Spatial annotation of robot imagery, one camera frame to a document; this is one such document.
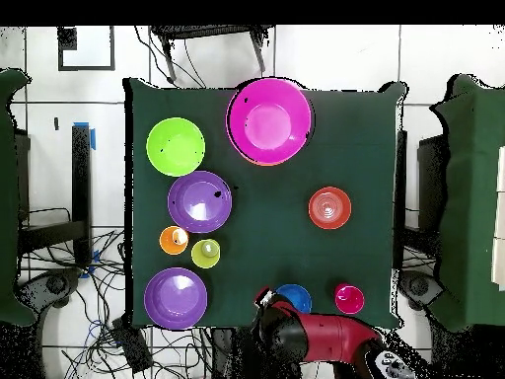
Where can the large orange plastic bowl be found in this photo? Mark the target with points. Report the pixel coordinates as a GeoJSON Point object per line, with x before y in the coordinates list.
{"type": "Point", "coordinates": [262, 164]}

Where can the green cloth covered table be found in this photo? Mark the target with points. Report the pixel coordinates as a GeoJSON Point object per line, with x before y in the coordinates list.
{"type": "Point", "coordinates": [8, 197]}
{"type": "Point", "coordinates": [473, 197]}

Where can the red plastic cup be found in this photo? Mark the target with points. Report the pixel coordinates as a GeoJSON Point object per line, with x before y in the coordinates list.
{"type": "Point", "coordinates": [349, 300]}

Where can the yellow plastic cup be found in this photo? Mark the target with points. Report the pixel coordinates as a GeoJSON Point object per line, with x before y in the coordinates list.
{"type": "Point", "coordinates": [205, 256]}

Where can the purple plastic bowl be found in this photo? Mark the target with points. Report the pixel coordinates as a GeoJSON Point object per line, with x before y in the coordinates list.
{"type": "Point", "coordinates": [175, 298]}
{"type": "Point", "coordinates": [199, 201]}

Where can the orange plastic cup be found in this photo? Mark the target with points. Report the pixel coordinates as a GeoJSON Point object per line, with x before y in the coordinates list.
{"type": "Point", "coordinates": [170, 242]}

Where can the small red-orange plastic bowl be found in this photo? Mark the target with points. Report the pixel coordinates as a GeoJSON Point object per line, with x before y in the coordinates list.
{"type": "Point", "coordinates": [329, 208]}

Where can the large pink plastic bowl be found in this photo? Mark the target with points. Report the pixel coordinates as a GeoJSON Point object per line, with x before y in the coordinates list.
{"type": "Point", "coordinates": [268, 122]}

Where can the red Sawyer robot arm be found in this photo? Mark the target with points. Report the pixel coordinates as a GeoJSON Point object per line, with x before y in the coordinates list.
{"type": "Point", "coordinates": [335, 339]}

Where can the green plastic bowl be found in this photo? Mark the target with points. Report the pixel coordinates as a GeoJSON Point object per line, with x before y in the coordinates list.
{"type": "Point", "coordinates": [175, 147]}

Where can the black metal floor stand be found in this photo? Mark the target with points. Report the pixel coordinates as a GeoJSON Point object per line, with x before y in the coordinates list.
{"type": "Point", "coordinates": [432, 185]}
{"type": "Point", "coordinates": [81, 177]}

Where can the small blue plastic bowl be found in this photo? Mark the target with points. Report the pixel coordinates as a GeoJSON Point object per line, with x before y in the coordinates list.
{"type": "Point", "coordinates": [296, 296]}

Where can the black power box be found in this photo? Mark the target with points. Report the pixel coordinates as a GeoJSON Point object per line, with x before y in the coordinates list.
{"type": "Point", "coordinates": [132, 345]}

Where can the black square frame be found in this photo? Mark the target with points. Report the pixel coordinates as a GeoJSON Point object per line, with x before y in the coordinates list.
{"type": "Point", "coordinates": [67, 39]}

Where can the black office chair base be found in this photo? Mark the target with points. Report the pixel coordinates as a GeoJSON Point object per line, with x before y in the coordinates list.
{"type": "Point", "coordinates": [55, 284]}
{"type": "Point", "coordinates": [418, 286]}

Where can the small black floor object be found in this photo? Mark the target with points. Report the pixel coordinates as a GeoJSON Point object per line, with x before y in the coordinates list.
{"type": "Point", "coordinates": [56, 123]}

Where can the black metal stand legs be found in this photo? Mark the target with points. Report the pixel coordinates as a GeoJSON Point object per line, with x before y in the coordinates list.
{"type": "Point", "coordinates": [205, 30]}

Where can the dark green table cloth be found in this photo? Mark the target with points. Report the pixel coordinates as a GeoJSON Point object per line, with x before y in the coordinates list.
{"type": "Point", "coordinates": [276, 244]}

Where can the blue tape strip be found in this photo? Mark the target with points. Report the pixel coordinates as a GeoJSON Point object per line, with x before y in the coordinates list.
{"type": "Point", "coordinates": [96, 256]}
{"type": "Point", "coordinates": [92, 138]}

